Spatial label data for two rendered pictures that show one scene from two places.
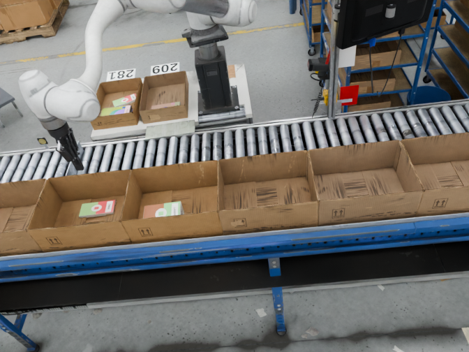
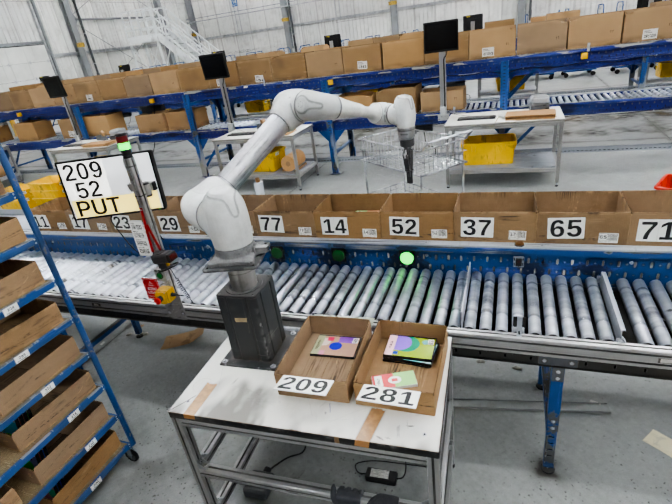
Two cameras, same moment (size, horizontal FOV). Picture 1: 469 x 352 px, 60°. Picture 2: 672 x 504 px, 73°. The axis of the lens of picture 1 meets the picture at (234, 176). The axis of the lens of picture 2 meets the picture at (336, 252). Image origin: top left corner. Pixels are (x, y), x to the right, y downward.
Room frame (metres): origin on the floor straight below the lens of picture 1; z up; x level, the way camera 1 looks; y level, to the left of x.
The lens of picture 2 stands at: (3.61, 0.85, 1.94)
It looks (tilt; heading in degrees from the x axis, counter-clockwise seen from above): 26 degrees down; 197
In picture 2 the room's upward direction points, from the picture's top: 8 degrees counter-clockwise
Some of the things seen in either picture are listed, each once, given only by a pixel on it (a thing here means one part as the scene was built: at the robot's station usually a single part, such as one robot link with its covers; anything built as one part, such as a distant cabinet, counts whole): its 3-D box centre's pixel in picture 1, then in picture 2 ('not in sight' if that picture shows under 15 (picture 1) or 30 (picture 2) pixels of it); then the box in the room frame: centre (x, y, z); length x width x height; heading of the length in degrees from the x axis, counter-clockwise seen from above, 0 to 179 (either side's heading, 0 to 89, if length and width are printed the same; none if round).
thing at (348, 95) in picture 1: (343, 96); (157, 289); (1.84, -0.68, 0.85); 0.16 x 0.01 x 0.13; 84
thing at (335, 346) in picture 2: (165, 110); (336, 346); (2.14, 0.35, 0.76); 0.19 x 0.14 x 0.02; 87
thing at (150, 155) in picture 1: (147, 171); (380, 294); (1.66, 0.47, 0.72); 0.52 x 0.05 x 0.05; 174
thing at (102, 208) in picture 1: (98, 209); not in sight; (1.29, 0.65, 0.89); 0.16 x 0.07 x 0.02; 85
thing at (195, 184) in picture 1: (176, 201); (354, 215); (1.18, 0.27, 0.96); 0.39 x 0.29 x 0.17; 84
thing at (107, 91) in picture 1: (118, 103); (404, 362); (2.27, 0.65, 0.80); 0.38 x 0.28 x 0.10; 174
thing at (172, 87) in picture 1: (165, 96); (326, 354); (2.24, 0.34, 0.80); 0.38 x 0.28 x 0.10; 176
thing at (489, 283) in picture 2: (57, 181); (487, 301); (1.72, 0.99, 0.72); 0.52 x 0.05 x 0.05; 174
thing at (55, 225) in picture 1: (88, 210); (420, 216); (1.23, 0.66, 0.96); 0.39 x 0.29 x 0.17; 84
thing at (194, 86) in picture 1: (172, 99); (317, 375); (2.29, 0.31, 0.74); 1.00 x 0.58 x 0.03; 86
